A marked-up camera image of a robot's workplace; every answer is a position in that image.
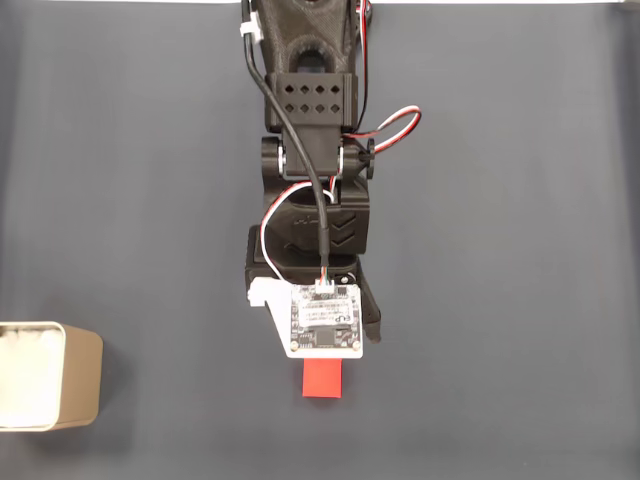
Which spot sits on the red cube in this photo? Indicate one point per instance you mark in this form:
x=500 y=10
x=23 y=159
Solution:
x=322 y=380

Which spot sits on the beige box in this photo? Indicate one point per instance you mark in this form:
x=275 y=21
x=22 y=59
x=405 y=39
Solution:
x=82 y=380

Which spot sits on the dark blue table mat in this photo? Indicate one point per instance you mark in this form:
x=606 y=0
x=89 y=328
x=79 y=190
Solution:
x=500 y=250

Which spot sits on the white zip tie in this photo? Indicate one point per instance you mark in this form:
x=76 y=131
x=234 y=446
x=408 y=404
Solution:
x=251 y=29

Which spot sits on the white camera board mount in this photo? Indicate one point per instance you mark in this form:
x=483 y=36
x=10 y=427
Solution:
x=325 y=325

